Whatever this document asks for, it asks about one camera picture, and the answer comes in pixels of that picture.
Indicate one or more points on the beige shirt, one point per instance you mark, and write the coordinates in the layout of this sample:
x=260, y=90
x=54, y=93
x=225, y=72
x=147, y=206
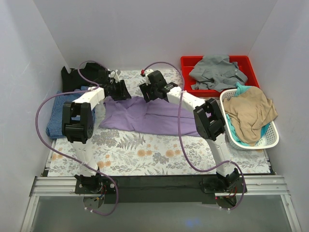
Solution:
x=251, y=113

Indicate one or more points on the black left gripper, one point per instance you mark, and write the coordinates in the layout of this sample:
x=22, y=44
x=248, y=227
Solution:
x=120, y=90

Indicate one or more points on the red plastic bin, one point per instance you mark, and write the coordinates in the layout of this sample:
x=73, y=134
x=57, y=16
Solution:
x=189, y=62

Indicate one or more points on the floral patterned table mat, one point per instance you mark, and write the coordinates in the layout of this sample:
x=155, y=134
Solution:
x=118, y=152

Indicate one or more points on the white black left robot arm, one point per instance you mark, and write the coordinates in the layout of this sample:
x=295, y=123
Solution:
x=78, y=128

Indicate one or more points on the purple polo shirt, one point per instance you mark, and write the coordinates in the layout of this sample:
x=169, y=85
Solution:
x=157, y=117

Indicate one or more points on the grey shirt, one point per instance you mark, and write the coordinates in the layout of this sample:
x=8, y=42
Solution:
x=216, y=72

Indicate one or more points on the blue checked folded shirt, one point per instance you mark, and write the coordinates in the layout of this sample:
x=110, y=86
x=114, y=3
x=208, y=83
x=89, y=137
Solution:
x=54, y=126

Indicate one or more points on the teal shirt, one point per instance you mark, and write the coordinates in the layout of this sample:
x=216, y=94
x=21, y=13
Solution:
x=241, y=89

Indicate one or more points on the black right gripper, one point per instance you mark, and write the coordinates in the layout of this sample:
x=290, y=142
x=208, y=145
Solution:
x=149, y=92

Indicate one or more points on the aluminium front rail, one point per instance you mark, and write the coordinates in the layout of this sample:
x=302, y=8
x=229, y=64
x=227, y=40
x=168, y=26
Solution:
x=65, y=186

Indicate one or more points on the black folded shirt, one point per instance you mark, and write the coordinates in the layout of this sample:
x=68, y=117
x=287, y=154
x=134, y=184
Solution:
x=92, y=71

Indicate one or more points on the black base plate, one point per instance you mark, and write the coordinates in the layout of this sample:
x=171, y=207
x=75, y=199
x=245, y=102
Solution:
x=161, y=189

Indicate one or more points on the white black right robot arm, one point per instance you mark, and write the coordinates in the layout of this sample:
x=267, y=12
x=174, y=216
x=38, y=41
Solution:
x=209, y=123

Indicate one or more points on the white perforated laundry basket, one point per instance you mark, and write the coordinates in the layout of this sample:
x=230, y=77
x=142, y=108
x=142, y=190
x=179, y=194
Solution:
x=268, y=140

